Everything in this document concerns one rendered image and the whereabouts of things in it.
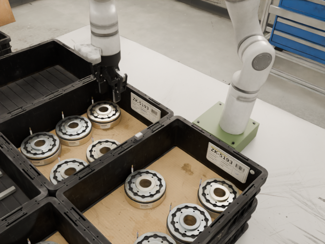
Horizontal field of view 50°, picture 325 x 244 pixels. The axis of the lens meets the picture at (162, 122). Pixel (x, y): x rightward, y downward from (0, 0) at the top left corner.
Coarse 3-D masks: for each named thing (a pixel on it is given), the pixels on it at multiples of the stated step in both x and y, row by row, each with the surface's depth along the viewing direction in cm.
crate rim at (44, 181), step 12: (84, 84) 106; (60, 96) 102; (144, 96) 103; (24, 108) 96; (168, 108) 99; (0, 120) 92; (0, 132) 89; (144, 132) 91; (12, 144) 85; (120, 144) 87; (24, 156) 83; (108, 156) 84; (36, 168) 80; (84, 168) 81; (48, 180) 78; (72, 180) 78; (48, 192) 77
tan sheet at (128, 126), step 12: (120, 108) 114; (120, 120) 110; (132, 120) 110; (96, 132) 105; (108, 132) 105; (120, 132) 106; (132, 132) 106; (60, 144) 100; (84, 144) 101; (60, 156) 97; (72, 156) 97; (84, 156) 97; (48, 168) 93
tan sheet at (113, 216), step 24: (168, 168) 95; (192, 168) 96; (120, 192) 88; (168, 192) 89; (192, 192) 90; (240, 192) 90; (96, 216) 83; (120, 216) 83; (144, 216) 83; (120, 240) 78
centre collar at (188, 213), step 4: (184, 212) 80; (188, 212) 80; (192, 212) 81; (180, 216) 79; (184, 216) 80; (192, 216) 80; (196, 216) 80; (180, 220) 79; (196, 220) 79; (200, 220) 79; (180, 224) 78; (184, 224) 78; (196, 224) 78; (184, 228) 78; (188, 228) 77; (192, 228) 77; (196, 228) 78
